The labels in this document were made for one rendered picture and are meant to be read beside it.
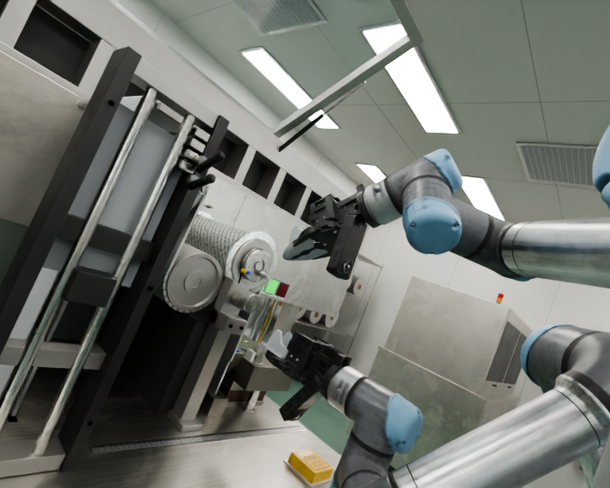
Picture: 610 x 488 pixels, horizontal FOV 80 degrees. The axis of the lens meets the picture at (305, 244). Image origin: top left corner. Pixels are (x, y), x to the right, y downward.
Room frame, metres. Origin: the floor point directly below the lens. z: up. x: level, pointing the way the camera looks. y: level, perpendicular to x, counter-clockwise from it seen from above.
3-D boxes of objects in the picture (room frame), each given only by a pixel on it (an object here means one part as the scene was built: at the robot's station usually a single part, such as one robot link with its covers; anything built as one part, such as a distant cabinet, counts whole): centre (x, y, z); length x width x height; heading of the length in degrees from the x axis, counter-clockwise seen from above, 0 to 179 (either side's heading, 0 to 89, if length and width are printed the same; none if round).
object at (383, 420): (0.62, -0.23, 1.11); 0.11 x 0.08 x 0.09; 48
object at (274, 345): (0.78, -0.02, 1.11); 0.09 x 0.03 x 0.06; 48
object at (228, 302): (0.77, 0.09, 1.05); 0.06 x 0.05 x 0.31; 48
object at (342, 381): (0.67, -0.17, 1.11); 0.08 x 0.05 x 0.08; 138
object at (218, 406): (0.95, 0.14, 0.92); 0.28 x 0.04 x 0.04; 48
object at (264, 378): (1.07, 0.09, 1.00); 0.40 x 0.16 x 0.06; 48
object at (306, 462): (0.79, -0.19, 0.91); 0.07 x 0.07 x 0.02; 48
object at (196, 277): (0.82, 0.26, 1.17); 0.26 x 0.12 x 0.12; 48
